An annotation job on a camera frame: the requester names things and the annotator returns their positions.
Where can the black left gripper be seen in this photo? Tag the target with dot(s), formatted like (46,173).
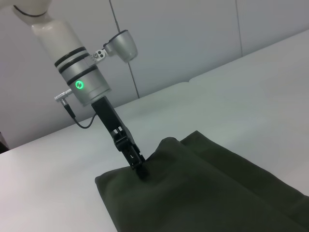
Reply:
(109,118)

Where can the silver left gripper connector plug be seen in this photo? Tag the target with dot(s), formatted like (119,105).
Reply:
(62,95)

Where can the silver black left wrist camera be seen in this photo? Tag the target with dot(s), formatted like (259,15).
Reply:
(120,46)

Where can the dark green shirt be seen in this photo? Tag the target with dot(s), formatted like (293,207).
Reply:
(205,188)

